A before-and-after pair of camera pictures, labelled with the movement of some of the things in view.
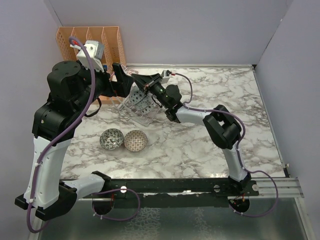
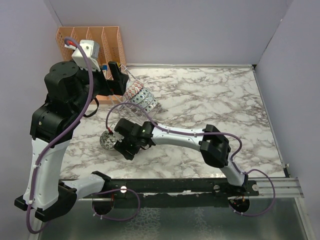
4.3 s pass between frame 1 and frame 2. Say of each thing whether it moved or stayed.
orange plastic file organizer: stayed
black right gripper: moved
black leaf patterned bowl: stayed
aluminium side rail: stayed
